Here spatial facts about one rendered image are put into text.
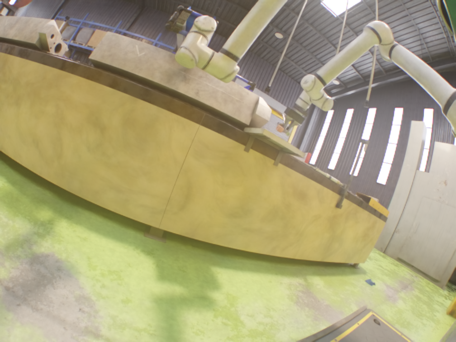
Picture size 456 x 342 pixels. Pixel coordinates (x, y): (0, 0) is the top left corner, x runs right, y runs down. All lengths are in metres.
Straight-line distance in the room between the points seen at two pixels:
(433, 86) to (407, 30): 10.20
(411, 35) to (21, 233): 12.12
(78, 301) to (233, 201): 0.91
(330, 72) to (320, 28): 10.28
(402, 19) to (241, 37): 10.34
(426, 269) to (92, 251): 6.07
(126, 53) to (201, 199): 0.90
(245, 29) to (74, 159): 1.02
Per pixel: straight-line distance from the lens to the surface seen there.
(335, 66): 1.02
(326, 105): 1.08
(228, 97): 1.03
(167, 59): 1.06
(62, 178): 1.19
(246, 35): 0.74
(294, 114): 1.18
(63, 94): 1.18
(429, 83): 1.07
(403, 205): 6.16
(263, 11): 0.77
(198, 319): 0.81
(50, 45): 1.50
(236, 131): 1.01
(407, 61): 1.14
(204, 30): 0.74
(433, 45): 11.98
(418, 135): 6.85
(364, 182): 11.11
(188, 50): 0.69
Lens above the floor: 0.61
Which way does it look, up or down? 4 degrees down
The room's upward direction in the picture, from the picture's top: 24 degrees clockwise
